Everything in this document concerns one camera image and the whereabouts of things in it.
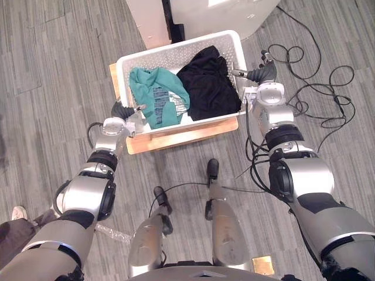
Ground long black cable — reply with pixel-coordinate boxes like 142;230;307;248
262;5;357;156

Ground right arm black cables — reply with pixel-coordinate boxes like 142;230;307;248
236;101;294;205

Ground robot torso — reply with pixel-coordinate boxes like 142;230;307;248
128;265;282;281

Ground person's leg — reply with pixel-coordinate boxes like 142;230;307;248
0;209;59;258

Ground white perforated laundry basket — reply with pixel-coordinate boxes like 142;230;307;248
116;29;249;137

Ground white washing machine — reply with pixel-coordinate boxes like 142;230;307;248
169;0;282;40

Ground person's shoe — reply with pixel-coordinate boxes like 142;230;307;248
11;205;29;221

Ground white cabinet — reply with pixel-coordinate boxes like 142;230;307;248
125;0;173;50

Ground brass floor plate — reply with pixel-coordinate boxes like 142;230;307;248
251;255;276;276

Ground black garment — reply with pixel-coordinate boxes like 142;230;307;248
176;46;243;121

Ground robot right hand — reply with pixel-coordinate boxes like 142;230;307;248
232;50;278;84

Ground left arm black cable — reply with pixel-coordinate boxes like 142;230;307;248
87;122;104;150

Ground teal printed garment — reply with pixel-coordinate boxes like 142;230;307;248
129;67;191;130

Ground robot right leg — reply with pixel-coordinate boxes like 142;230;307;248
204;158;253;272

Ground clear plastic wrap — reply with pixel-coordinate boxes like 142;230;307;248
95;224;135;245

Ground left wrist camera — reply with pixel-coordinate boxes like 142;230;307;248
125;112;147;138

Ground robot left leg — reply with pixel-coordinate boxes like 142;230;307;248
128;186;174;277

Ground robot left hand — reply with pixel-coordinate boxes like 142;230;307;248
111;101;148;119

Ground robot leg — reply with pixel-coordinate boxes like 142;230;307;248
128;186;174;277
204;158;253;272

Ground thin black cable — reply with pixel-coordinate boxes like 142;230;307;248
148;181;266;217

